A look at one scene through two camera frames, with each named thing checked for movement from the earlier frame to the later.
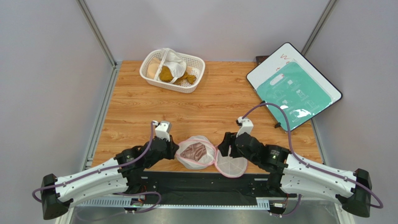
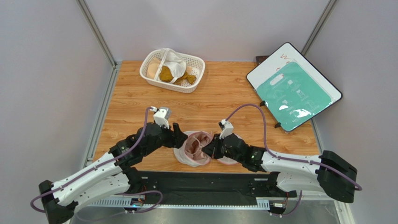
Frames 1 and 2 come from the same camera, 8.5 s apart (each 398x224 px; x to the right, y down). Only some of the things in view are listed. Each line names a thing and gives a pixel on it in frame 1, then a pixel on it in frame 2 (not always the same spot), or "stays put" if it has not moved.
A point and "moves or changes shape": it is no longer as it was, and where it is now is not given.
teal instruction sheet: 300,92 stays put
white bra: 174,62 stays put
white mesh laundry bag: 199,152 moves or changes shape
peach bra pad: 152,67 stays put
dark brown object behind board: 259,59 stays put
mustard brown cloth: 165,76 stays put
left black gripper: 173,147 to 176,137
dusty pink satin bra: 194,151 moves or changes shape
